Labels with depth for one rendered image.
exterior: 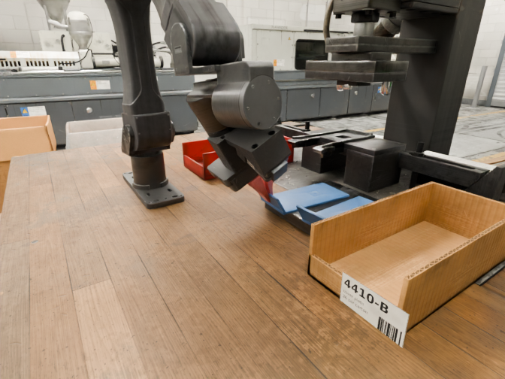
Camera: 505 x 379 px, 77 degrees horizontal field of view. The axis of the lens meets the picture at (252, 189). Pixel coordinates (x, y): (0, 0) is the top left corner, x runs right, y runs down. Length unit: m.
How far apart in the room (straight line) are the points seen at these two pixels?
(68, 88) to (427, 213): 4.71
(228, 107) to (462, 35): 0.65
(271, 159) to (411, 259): 0.23
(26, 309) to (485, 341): 0.46
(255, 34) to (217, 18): 5.33
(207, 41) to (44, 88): 4.60
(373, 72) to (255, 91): 0.33
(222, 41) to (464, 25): 0.61
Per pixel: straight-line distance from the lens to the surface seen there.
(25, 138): 2.67
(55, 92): 4.96
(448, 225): 0.56
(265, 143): 0.35
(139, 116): 0.59
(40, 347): 0.38
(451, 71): 0.88
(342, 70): 0.68
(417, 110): 0.89
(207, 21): 0.41
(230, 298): 0.37
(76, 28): 5.22
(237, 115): 0.34
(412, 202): 0.52
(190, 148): 0.79
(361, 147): 0.66
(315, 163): 0.75
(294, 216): 0.50
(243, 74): 0.35
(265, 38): 5.86
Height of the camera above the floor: 1.14
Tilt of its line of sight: 22 degrees down
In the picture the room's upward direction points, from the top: straight up
